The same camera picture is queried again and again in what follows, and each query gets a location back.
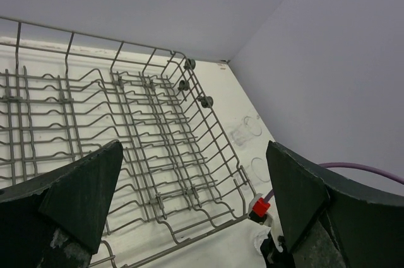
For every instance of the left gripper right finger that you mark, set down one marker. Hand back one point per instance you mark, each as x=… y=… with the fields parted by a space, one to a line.
x=329 y=220

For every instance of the clear glass cup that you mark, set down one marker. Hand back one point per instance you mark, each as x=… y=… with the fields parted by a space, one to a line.
x=260 y=169
x=247 y=129

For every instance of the grey wire dish rack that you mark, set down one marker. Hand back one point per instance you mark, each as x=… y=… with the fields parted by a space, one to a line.
x=66 y=94

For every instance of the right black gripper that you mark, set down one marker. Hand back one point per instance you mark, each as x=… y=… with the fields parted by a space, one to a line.
x=274 y=258

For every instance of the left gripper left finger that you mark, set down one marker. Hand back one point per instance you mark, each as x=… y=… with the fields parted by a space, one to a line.
x=57 y=219

